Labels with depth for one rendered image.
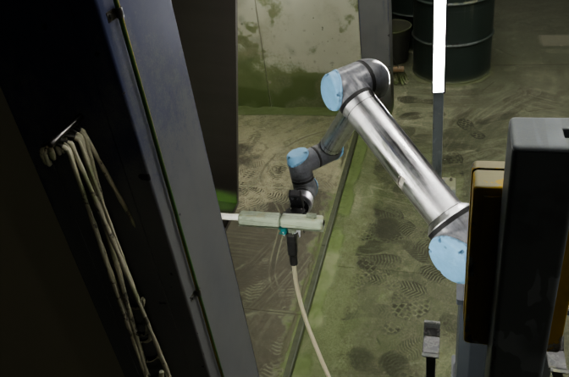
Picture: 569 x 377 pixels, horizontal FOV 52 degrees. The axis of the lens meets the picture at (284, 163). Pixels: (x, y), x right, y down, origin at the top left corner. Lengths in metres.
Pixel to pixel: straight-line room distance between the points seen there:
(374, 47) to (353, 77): 1.98
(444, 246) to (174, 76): 0.98
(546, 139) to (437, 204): 1.08
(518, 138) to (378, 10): 3.13
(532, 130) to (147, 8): 0.49
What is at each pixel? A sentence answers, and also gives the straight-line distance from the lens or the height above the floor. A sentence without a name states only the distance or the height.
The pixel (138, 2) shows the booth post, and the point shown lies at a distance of 0.79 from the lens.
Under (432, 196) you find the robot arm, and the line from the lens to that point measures 1.66.
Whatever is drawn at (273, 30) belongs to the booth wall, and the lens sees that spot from 3.86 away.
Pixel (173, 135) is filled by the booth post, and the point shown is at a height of 1.54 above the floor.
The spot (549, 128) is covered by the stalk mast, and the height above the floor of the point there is 1.64.
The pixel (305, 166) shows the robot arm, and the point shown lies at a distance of 2.27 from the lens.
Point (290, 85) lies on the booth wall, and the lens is 3.99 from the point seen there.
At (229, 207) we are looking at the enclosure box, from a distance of 2.50.
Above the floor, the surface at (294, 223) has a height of 0.66.
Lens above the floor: 1.94
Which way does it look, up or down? 33 degrees down
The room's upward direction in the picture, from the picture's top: 8 degrees counter-clockwise
